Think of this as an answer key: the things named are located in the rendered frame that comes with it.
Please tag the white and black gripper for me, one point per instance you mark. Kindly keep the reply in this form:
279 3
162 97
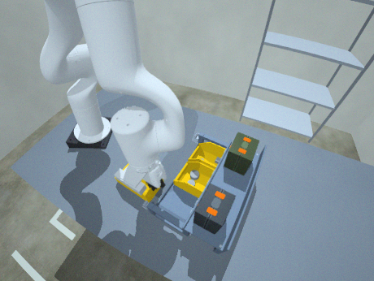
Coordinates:
155 176

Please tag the olive green case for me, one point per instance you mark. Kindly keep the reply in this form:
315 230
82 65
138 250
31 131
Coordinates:
241 153

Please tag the yellow open-front bin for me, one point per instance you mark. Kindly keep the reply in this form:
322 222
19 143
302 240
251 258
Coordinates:
147 195
205 173
209 151

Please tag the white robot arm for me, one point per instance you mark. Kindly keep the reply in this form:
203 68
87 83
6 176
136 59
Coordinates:
112 44

